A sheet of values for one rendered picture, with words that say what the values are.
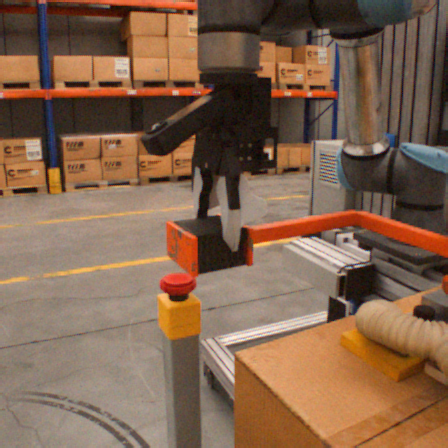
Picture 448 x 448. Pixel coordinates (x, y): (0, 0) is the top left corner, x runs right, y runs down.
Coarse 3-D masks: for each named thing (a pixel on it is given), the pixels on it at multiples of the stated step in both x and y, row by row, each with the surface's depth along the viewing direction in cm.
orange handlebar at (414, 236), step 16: (272, 224) 61; (288, 224) 61; (304, 224) 62; (320, 224) 64; (336, 224) 65; (352, 224) 67; (368, 224) 65; (384, 224) 62; (400, 224) 60; (256, 240) 59; (272, 240) 60; (400, 240) 60; (416, 240) 57; (432, 240) 55
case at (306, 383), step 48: (432, 288) 72; (288, 336) 59; (336, 336) 58; (240, 384) 55; (288, 384) 49; (336, 384) 48; (384, 384) 48; (432, 384) 48; (240, 432) 57; (288, 432) 46; (336, 432) 41; (384, 432) 41; (432, 432) 40
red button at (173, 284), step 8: (160, 280) 84; (168, 280) 82; (176, 280) 82; (184, 280) 82; (192, 280) 83; (160, 288) 83; (168, 288) 81; (176, 288) 80; (184, 288) 81; (192, 288) 82; (168, 296) 84; (176, 296) 82; (184, 296) 83
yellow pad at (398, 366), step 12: (408, 312) 60; (420, 312) 55; (432, 312) 54; (348, 336) 55; (360, 336) 55; (348, 348) 55; (360, 348) 53; (372, 348) 52; (384, 348) 52; (372, 360) 51; (384, 360) 50; (396, 360) 50; (408, 360) 49; (420, 360) 50; (384, 372) 50; (396, 372) 48; (408, 372) 49
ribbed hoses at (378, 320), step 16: (368, 304) 50; (384, 304) 51; (368, 320) 48; (384, 320) 46; (400, 320) 45; (416, 320) 44; (368, 336) 48; (384, 336) 45; (400, 336) 44; (416, 336) 43; (432, 336) 42; (416, 352) 43; (432, 352) 42
